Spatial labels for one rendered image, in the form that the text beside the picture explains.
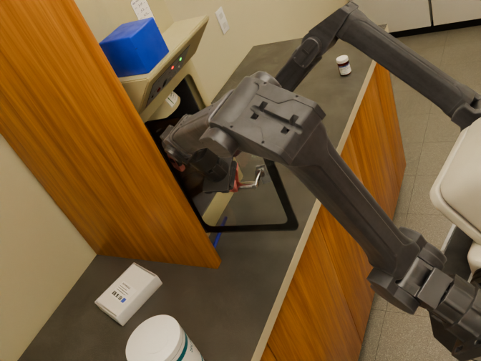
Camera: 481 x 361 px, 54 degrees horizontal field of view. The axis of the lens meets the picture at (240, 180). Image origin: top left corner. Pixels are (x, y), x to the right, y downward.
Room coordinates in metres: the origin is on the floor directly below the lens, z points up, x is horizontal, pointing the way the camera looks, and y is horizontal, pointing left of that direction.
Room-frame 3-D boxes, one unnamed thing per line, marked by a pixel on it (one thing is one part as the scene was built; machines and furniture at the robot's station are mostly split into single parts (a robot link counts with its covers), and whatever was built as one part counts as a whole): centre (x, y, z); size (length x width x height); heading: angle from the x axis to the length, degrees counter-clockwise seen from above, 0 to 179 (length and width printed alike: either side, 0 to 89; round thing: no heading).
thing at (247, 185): (0.94, -0.01, 1.20); 0.10 x 0.05 x 0.03; 57
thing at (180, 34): (1.18, 0.04, 1.46); 0.32 x 0.11 x 0.10; 141
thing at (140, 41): (1.11, 0.09, 1.55); 0.10 x 0.10 x 0.09; 51
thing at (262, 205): (1.01, 0.04, 1.19); 0.30 x 0.01 x 0.40; 57
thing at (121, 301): (1.02, 0.43, 0.96); 0.16 x 0.12 x 0.04; 124
